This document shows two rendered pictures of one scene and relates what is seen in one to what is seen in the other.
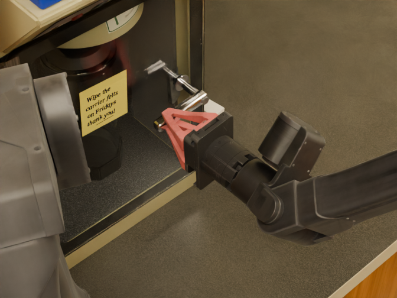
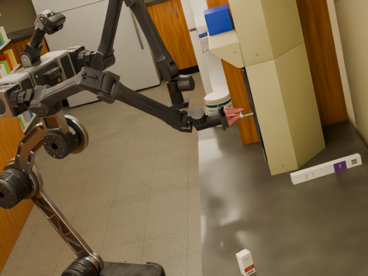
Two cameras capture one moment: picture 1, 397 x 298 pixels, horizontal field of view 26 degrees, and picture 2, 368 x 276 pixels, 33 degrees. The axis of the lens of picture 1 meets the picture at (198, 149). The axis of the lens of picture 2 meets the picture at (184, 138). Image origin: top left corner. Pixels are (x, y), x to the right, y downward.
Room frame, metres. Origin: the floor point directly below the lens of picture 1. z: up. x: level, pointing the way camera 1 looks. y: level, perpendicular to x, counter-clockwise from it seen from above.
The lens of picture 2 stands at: (2.47, -1.74, 2.09)
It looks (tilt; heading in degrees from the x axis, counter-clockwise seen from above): 21 degrees down; 139
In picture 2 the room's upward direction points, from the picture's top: 16 degrees counter-clockwise
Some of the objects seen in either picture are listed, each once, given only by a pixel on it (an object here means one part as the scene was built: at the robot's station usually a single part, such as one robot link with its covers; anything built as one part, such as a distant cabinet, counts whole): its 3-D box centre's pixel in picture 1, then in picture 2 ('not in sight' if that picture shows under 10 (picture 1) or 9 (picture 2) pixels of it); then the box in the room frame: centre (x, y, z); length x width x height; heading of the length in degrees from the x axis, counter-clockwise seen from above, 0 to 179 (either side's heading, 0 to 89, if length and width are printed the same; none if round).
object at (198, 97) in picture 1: (174, 103); (246, 112); (0.87, 0.03, 1.20); 0.10 x 0.05 x 0.03; 132
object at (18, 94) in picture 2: not in sight; (21, 99); (0.11, -0.48, 1.45); 0.09 x 0.08 x 0.12; 106
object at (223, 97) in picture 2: not in sight; (220, 108); (0.35, 0.43, 1.02); 0.13 x 0.13 x 0.15
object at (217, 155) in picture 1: (225, 161); (216, 119); (0.76, -0.04, 1.20); 0.07 x 0.07 x 0.10; 44
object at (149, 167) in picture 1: (120, 120); (252, 106); (0.84, 0.11, 1.19); 0.30 x 0.01 x 0.40; 132
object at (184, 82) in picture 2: not in sight; (179, 78); (0.44, 0.13, 1.30); 0.11 x 0.09 x 0.12; 16
